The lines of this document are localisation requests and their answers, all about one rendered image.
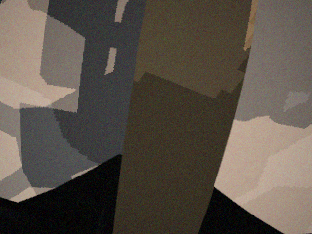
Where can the long wooden rail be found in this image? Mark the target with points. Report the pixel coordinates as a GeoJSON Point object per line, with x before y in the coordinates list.
{"type": "Point", "coordinates": [190, 65]}

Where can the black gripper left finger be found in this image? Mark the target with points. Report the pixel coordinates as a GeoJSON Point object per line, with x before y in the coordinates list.
{"type": "Point", "coordinates": [84, 205]}

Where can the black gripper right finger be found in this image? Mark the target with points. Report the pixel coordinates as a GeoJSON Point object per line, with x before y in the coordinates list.
{"type": "Point", "coordinates": [223, 216]}

